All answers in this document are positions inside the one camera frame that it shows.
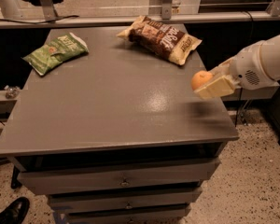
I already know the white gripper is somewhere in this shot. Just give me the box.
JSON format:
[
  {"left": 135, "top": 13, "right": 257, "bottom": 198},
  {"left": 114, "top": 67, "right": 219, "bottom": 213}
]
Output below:
[{"left": 194, "top": 41, "right": 278, "bottom": 99}]

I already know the orange fruit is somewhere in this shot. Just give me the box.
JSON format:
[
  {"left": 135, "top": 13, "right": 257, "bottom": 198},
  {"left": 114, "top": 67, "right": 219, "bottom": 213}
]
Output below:
[{"left": 190, "top": 71, "right": 213, "bottom": 91}]

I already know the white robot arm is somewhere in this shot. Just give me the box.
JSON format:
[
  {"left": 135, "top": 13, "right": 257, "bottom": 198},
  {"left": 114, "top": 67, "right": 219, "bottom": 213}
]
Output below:
[{"left": 191, "top": 35, "right": 280, "bottom": 99}]

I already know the brown chip bag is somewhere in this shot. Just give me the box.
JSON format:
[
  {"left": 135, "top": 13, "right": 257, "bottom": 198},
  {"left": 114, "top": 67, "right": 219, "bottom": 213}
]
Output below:
[{"left": 117, "top": 16, "right": 202, "bottom": 65}]

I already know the green kettle chip bag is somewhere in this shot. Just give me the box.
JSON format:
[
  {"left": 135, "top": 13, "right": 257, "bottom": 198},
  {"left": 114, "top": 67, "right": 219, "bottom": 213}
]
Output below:
[{"left": 22, "top": 33, "right": 89, "bottom": 76}]

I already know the grey drawer cabinet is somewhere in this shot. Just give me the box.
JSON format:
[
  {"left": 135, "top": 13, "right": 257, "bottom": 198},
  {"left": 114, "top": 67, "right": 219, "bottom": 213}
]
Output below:
[{"left": 0, "top": 23, "right": 240, "bottom": 224}]

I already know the bottom grey drawer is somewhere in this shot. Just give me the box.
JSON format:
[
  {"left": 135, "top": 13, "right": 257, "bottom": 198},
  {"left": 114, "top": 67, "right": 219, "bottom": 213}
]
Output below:
[{"left": 66, "top": 204, "right": 189, "bottom": 224}]

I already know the grey drawer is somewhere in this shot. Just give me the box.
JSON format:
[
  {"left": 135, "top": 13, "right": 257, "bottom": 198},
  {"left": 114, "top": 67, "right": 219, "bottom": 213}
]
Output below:
[
  {"left": 66, "top": 204, "right": 189, "bottom": 224},
  {"left": 49, "top": 187, "right": 202, "bottom": 213},
  {"left": 18, "top": 158, "right": 220, "bottom": 195}
]

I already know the top grey drawer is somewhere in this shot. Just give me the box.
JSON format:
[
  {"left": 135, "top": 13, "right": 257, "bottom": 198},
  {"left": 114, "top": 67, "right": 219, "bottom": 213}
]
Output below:
[{"left": 18, "top": 158, "right": 220, "bottom": 195}]

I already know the middle grey drawer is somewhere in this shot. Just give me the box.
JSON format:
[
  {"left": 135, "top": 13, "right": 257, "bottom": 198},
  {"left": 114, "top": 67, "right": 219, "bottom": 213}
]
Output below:
[{"left": 49, "top": 187, "right": 202, "bottom": 213}]

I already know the small crumpled foil object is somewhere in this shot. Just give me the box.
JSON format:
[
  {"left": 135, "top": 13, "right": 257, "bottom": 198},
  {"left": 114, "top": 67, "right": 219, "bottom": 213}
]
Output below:
[{"left": 4, "top": 85, "right": 21, "bottom": 99}]

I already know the black shoe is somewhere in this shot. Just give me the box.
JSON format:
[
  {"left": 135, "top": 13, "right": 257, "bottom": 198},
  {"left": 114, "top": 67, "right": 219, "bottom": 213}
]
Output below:
[{"left": 0, "top": 197, "right": 30, "bottom": 224}]

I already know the grey metal rail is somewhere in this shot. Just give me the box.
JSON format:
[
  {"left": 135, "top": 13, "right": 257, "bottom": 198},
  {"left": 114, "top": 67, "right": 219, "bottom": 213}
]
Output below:
[{"left": 0, "top": 11, "right": 280, "bottom": 29}]

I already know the black cable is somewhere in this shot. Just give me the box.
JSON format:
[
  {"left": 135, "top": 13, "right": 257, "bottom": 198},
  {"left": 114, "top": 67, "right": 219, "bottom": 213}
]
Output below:
[{"left": 0, "top": 14, "right": 80, "bottom": 25}]

